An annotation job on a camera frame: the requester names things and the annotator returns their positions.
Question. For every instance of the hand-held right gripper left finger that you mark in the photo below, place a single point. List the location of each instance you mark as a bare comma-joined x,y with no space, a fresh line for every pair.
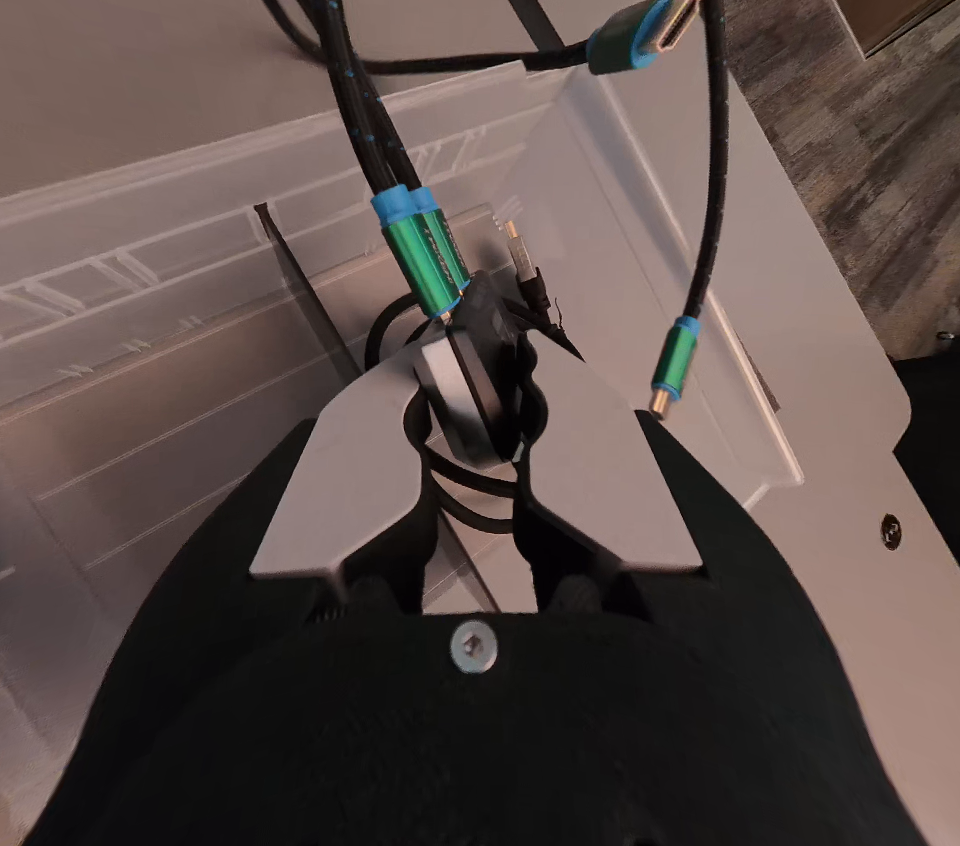
337,486

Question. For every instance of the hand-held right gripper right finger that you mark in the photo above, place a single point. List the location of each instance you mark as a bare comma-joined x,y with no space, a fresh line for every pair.
600,486

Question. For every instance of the black HDMI switch box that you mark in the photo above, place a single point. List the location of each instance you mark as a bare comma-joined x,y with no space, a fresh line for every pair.
480,366

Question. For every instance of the clear plastic storage bin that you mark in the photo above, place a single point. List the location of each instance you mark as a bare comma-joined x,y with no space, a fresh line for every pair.
637,224

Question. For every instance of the metal table screw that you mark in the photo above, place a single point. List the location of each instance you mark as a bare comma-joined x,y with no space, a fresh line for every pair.
890,533

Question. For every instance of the black chair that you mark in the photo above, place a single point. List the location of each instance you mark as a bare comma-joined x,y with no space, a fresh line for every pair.
937,486

